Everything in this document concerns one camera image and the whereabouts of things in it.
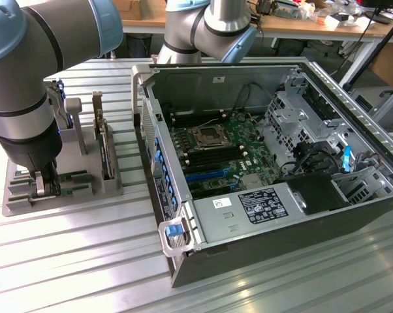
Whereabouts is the blue case latch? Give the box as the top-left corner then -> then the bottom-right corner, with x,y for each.
165,222 -> 183,238

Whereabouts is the grey power supply with labels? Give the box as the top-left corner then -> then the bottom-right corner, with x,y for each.
191,182 -> 307,245

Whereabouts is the grey parts rack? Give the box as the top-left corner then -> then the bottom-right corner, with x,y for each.
1,78 -> 124,218

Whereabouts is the large brown cardboard box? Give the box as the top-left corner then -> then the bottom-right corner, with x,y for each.
368,51 -> 393,89

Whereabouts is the CPU socket with metal frame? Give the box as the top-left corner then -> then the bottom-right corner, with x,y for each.
191,123 -> 230,151

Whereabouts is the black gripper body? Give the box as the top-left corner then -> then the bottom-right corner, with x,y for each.
0,128 -> 65,173

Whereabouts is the blue plastic clip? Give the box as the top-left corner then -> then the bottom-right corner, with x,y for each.
341,145 -> 353,174

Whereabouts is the black plastic disk bay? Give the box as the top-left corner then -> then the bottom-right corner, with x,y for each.
287,171 -> 351,216

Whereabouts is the silver perforated drive cage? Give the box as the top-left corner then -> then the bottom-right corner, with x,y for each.
263,87 -> 345,158

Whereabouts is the black RAM slot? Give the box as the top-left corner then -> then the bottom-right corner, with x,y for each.
182,143 -> 247,158
169,113 -> 234,127
163,108 -> 226,119
185,156 -> 251,173
184,149 -> 249,166

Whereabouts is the black expansion slot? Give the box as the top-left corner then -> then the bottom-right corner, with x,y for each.
188,181 -> 240,197

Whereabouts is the blue expansion slot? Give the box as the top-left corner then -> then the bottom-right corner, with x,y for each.
185,169 -> 232,184

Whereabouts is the grey computer tower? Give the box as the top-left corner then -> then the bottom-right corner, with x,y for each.
349,85 -> 393,132

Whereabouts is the green motherboard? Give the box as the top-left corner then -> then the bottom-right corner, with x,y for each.
159,106 -> 284,200

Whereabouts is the black tripod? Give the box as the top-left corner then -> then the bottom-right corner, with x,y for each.
342,12 -> 393,93

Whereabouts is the open grey PC case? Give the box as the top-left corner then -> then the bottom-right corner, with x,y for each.
131,61 -> 393,288

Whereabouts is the black monitor stand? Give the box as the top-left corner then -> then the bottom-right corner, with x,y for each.
368,0 -> 393,25

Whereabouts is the graphics card with metal bracket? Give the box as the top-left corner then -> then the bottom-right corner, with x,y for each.
91,91 -> 116,181

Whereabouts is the black wire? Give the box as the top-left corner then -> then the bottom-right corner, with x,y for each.
231,82 -> 273,115

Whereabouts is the small white box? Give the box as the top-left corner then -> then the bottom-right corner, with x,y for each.
323,13 -> 348,29

